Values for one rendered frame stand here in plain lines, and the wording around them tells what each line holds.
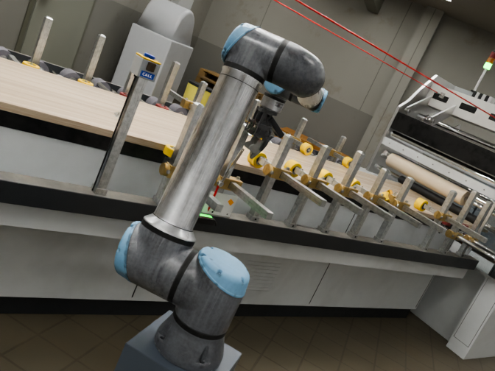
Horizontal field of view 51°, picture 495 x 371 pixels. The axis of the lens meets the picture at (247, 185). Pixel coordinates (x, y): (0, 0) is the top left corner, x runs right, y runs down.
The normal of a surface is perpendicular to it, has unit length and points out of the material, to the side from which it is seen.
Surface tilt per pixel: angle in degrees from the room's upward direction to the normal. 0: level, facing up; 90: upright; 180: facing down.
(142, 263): 83
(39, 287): 90
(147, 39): 90
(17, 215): 90
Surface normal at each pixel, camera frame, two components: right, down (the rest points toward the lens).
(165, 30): -0.22, -0.06
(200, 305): -0.25, 0.15
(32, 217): 0.53, 0.43
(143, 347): 0.40, -0.89
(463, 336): -0.74, -0.17
